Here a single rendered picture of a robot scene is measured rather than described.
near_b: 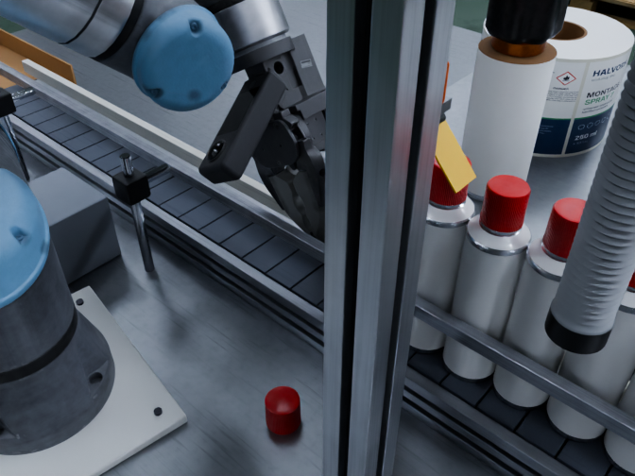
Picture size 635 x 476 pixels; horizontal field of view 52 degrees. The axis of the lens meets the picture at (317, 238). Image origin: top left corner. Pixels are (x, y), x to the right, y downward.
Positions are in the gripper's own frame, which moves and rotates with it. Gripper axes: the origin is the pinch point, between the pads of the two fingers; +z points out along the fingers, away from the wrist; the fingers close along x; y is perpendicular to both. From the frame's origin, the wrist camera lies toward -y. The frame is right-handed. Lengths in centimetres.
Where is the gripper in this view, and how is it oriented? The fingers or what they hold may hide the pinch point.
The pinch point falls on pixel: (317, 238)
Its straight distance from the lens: 68.2
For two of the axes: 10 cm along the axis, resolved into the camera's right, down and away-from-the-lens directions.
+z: 3.7, 8.8, 2.9
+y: 6.6, -4.7, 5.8
